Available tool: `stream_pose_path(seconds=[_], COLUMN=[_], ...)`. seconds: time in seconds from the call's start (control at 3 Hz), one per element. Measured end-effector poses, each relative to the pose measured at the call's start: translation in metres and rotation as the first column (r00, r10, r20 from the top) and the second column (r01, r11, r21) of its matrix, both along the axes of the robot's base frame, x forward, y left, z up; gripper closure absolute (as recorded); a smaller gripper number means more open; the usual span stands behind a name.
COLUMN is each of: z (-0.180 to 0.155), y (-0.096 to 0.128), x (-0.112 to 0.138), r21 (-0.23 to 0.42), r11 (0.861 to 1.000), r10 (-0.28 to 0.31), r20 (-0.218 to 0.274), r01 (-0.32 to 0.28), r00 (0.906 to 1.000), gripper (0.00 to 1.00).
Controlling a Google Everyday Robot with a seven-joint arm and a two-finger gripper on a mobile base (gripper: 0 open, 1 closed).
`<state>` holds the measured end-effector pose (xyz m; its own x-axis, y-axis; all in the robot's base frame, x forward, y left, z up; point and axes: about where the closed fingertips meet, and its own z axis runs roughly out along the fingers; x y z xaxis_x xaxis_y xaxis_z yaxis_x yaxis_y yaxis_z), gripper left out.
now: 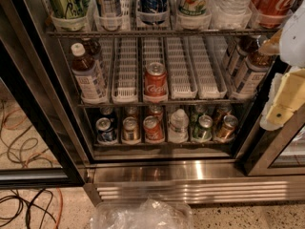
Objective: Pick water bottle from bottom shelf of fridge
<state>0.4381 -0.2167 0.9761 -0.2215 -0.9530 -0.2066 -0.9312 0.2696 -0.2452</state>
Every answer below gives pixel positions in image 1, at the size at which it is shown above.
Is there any white empty shelf tray centre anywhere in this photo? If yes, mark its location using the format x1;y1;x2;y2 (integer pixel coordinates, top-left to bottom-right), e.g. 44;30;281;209
165;37;197;99

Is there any orange can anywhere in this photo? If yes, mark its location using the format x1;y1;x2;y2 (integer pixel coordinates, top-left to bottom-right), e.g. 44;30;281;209
215;114;238;141
213;104;233;125

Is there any silver tall can top shelf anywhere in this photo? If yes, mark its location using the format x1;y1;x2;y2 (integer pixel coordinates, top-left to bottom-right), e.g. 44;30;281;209
96;0;121;17

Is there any red can bottom front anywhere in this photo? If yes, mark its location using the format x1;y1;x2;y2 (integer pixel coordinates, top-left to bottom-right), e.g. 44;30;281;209
143;115;163;141

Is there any left front tea bottle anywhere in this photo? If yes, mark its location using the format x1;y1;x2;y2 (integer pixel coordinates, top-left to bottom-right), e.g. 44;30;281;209
71;43;106;104

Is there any glass fridge door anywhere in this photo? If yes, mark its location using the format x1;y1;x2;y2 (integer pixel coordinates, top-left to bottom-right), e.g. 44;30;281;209
234;58;305;177
0;0;87;189

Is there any left rear tea bottle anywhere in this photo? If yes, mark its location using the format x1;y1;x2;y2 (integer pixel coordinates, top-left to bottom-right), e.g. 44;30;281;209
82;38;104;70

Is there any gold can bottom front left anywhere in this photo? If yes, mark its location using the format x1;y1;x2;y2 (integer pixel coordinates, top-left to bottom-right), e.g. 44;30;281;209
123;117;140;141

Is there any white empty shelf tray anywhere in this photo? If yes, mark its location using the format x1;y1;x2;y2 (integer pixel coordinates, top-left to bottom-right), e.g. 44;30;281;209
112;38;138;104
165;37;197;99
188;36;227;99

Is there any right rear tea bottle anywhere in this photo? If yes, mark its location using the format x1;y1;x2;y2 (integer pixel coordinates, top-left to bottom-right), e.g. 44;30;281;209
222;35;259;76

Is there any orange cable on floor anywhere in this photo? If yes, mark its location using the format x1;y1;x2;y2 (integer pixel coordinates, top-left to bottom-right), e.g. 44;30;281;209
53;188;64;229

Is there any tea bottle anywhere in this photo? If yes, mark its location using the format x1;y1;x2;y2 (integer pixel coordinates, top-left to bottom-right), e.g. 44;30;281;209
82;38;104;70
234;51;273;94
71;43;106;104
222;35;259;76

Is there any blue can bottom rear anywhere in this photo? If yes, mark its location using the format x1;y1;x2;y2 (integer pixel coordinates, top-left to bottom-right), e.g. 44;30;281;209
100;107;117;122

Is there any left glass fridge door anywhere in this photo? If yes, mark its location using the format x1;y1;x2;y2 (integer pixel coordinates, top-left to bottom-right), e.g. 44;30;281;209
0;0;87;189

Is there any clear plastic bin with bag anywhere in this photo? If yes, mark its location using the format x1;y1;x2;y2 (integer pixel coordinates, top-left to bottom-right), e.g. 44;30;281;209
91;198;194;229

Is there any steel fridge base grille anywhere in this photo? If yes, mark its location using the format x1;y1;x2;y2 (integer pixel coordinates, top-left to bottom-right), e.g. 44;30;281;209
84;160;305;204

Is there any gold can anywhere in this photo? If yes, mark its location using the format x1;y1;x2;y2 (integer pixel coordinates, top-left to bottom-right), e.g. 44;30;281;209
123;117;140;141
125;106;139;118

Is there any right glass fridge door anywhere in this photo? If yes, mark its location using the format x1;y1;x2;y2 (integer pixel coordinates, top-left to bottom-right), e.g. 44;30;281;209
234;58;305;177

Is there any clear water bottle bottom shelf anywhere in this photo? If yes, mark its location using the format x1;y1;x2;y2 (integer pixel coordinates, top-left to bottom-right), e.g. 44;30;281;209
168;109;189;143

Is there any white empty shelf tray left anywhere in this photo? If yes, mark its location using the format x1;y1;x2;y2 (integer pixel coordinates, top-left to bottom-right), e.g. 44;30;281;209
112;38;138;104

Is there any red cola bottle top shelf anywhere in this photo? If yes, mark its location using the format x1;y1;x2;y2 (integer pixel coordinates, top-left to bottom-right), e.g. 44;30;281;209
252;0;294;29

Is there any white empty shelf tray right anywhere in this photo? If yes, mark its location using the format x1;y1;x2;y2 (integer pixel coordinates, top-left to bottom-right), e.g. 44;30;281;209
188;36;227;99

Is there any orange can bottom front right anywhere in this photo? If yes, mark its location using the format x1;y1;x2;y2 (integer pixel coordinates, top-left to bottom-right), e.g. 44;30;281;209
215;114;238;141

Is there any red cola can middle shelf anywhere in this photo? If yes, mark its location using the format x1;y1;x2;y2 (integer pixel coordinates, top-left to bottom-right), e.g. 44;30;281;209
144;62;167;97

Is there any green can bottom rear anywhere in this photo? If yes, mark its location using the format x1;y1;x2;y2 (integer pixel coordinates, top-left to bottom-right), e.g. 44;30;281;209
190;105;208;125

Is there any green tall can top shelf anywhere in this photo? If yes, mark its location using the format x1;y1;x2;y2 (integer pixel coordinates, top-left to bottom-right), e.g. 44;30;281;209
43;0;93;20

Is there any red can bottom rear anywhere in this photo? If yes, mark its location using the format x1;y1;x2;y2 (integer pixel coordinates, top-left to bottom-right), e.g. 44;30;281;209
148;105;163;120

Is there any orange can bottom rear right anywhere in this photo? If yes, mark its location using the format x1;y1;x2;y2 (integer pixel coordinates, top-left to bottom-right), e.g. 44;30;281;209
213;104;233;125

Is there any blue can bottom front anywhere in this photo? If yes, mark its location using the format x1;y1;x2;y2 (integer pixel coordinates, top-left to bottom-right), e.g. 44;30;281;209
95;117;116;142

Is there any gold can bottom rear left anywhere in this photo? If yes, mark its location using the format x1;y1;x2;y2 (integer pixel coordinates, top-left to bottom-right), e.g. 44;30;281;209
125;106;139;118

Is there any black cable on floor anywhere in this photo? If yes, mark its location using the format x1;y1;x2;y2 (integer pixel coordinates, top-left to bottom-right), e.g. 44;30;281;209
0;188;58;229

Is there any red can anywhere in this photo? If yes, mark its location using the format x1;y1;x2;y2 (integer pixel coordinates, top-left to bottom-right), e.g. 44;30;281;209
148;105;163;120
143;115;163;141

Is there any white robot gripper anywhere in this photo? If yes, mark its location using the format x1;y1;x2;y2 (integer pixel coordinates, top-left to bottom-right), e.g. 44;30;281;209
258;1;305;131

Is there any green can bottom front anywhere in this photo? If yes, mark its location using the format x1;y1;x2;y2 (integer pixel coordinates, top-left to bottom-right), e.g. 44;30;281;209
193;115;213;143

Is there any right front tea bottle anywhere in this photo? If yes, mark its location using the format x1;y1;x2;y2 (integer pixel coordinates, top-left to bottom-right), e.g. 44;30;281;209
234;51;273;94

